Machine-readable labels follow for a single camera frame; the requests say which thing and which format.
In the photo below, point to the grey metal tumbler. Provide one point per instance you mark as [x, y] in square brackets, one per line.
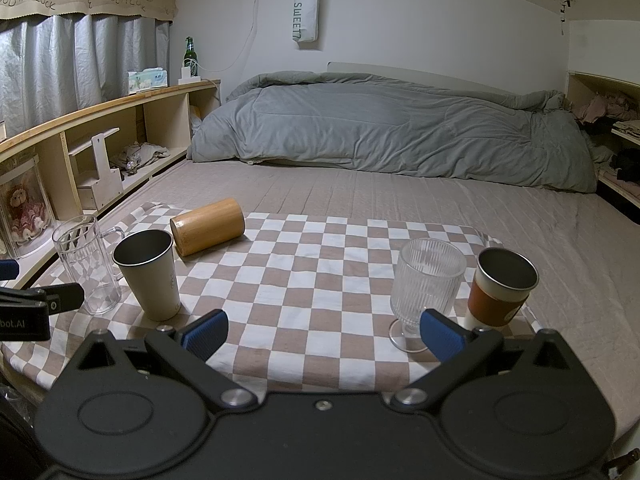
[146, 260]

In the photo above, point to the plush toy in clear box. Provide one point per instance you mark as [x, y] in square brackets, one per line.
[26, 213]

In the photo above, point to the green glass bottle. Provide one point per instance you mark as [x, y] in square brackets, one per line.
[190, 58]

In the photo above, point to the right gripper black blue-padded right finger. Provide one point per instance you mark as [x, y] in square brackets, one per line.
[463, 355]

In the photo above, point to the bamboo cup lying down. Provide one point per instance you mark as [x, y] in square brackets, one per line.
[207, 226]

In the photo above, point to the tissue box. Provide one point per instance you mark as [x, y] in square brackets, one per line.
[148, 79]

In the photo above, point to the wooden bedside shelf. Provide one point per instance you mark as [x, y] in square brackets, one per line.
[87, 161]

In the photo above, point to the ribbed clear goblet glass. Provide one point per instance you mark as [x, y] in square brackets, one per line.
[428, 275]

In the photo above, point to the metal cup with brown sleeve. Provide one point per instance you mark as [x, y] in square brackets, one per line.
[502, 281]

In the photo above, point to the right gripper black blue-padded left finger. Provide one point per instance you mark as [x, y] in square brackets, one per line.
[182, 356]

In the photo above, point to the grey curtain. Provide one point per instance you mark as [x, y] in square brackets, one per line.
[54, 65]

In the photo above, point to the clear glass mug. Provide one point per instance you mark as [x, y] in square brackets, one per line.
[87, 261]

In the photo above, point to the small white wooden stand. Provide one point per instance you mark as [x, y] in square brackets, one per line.
[96, 187]

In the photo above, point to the white hanging tote bag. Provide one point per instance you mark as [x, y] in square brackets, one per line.
[305, 21]

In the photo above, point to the beige mattress sheet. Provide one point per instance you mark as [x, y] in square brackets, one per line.
[586, 251]

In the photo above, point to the right wooden shelf with clothes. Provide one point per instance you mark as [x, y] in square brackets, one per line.
[607, 111]

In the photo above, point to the grey duvet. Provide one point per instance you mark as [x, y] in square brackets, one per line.
[371, 123]

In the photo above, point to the beige white checkered cloth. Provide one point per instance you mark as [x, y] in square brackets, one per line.
[308, 300]

